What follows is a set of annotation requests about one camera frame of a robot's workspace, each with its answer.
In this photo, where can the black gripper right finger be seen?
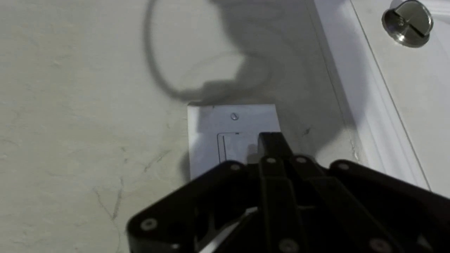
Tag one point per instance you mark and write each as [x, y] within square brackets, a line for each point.
[375, 206]

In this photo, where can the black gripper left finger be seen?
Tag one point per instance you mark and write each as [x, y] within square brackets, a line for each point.
[220, 206]

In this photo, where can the white door with round knob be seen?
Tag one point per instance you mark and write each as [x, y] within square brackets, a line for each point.
[422, 103]

